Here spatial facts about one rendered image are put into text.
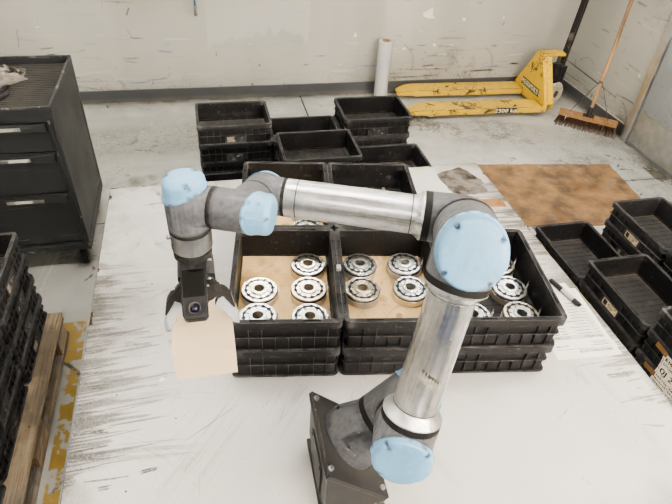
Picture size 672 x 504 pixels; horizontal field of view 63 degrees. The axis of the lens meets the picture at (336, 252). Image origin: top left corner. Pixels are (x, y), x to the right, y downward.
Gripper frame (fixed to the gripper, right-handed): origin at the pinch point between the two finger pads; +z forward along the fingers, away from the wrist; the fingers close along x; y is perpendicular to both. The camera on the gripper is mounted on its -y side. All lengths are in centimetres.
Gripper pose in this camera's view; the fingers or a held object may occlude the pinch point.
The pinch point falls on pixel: (203, 329)
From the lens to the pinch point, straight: 117.4
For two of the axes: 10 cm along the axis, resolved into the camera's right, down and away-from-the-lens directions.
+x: -9.7, 1.0, -2.0
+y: -2.2, -6.2, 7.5
